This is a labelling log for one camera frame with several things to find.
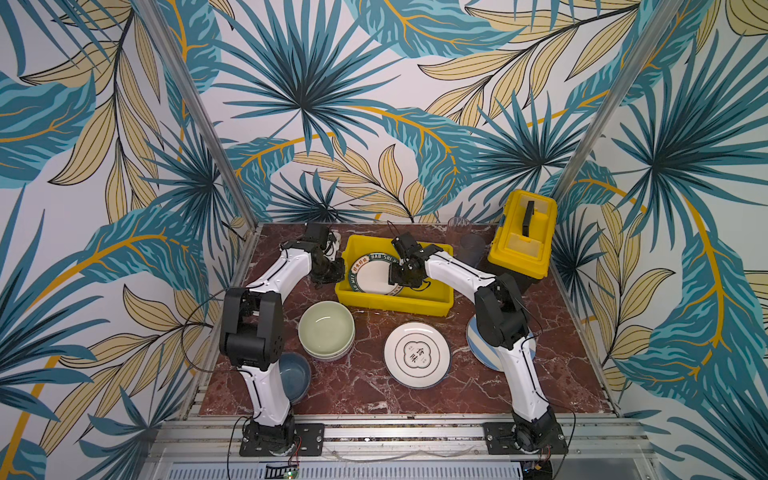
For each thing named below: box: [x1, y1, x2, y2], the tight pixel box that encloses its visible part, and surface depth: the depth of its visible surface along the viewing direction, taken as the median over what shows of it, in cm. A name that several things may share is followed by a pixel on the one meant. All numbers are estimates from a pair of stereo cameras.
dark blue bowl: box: [279, 352, 311, 403], surface depth 83 cm
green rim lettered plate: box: [349, 252, 404, 296], surface depth 105 cm
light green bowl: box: [298, 300, 356, 362], surface depth 86 cm
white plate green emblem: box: [384, 322, 451, 390], surface depth 88 cm
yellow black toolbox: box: [488, 190, 558, 285], surface depth 95 cm
